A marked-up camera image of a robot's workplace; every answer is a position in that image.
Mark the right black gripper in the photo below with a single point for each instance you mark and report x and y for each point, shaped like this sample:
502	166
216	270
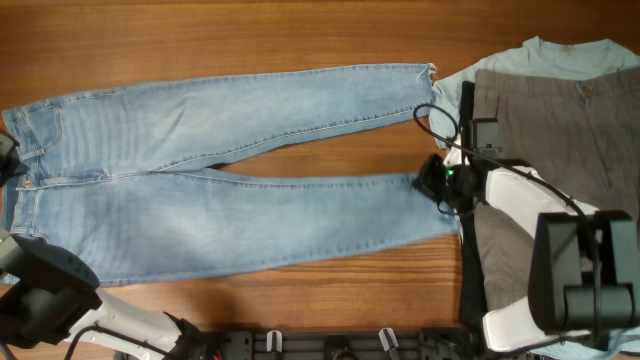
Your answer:
428	183

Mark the light blue denim jeans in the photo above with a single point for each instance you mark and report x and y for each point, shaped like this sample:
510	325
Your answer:
129	179

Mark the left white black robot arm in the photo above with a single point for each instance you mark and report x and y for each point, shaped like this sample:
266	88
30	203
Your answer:
57	298

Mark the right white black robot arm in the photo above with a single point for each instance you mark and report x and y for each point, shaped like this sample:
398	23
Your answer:
584	273

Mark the black garment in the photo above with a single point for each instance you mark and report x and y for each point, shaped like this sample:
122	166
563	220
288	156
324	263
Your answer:
473	304

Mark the grey shorts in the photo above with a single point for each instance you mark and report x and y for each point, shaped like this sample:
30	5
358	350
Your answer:
581	136

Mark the light blue t-shirt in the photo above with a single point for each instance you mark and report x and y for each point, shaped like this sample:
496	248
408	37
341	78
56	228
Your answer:
535	57

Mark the right white rail clip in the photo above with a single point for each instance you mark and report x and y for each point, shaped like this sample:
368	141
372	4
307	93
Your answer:
388	339

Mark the white rail clip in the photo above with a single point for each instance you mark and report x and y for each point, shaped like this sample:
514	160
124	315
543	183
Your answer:
388	339
274	341

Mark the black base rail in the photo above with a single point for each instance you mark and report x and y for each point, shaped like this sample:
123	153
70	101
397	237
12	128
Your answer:
427	344

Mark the left white rail clip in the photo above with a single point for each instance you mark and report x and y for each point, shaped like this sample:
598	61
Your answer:
274	341

